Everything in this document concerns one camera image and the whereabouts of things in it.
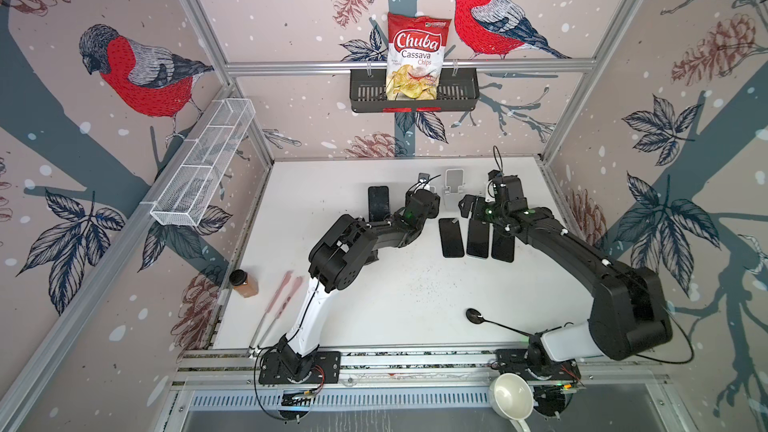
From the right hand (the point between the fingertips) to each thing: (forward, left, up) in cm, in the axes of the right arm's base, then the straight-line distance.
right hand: (469, 208), depth 89 cm
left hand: (+9, +11, -3) cm, 15 cm away
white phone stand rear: (+12, +3, -9) cm, 16 cm away
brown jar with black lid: (-24, +63, -3) cm, 68 cm away
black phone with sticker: (-2, +4, -14) cm, 15 cm away
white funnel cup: (-45, -7, -13) cm, 48 cm away
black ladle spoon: (-28, -1, -12) cm, 30 cm away
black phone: (+2, +28, -1) cm, 28 cm away
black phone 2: (-2, -5, -15) cm, 16 cm away
